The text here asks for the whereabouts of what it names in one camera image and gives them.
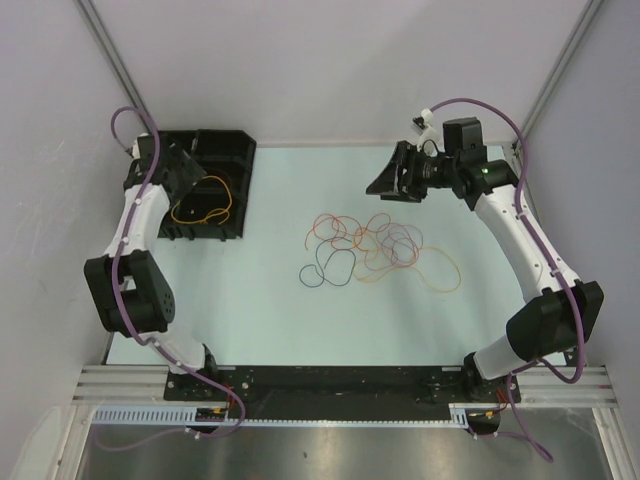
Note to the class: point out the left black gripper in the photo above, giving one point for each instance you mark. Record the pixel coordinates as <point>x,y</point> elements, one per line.
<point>190,173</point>

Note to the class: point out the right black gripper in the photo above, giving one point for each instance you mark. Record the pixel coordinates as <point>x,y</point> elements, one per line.
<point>406,156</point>

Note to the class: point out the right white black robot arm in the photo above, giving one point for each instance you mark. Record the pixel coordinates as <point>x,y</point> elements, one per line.
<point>560,309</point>

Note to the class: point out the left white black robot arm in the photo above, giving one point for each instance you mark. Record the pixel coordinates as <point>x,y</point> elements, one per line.
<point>131,294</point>

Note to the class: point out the black compartment tray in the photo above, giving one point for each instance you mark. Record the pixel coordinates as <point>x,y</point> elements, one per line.
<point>217,205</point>

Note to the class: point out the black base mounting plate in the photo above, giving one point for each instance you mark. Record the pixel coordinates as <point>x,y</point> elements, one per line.
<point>359,393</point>

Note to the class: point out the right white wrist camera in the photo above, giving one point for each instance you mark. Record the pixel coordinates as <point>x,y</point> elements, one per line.
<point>424,124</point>

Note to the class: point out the aluminium frame rail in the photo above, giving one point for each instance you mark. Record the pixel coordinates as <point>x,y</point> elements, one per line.
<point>145,385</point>

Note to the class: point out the white slotted cable duct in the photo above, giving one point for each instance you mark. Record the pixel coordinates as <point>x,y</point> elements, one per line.
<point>194,417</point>

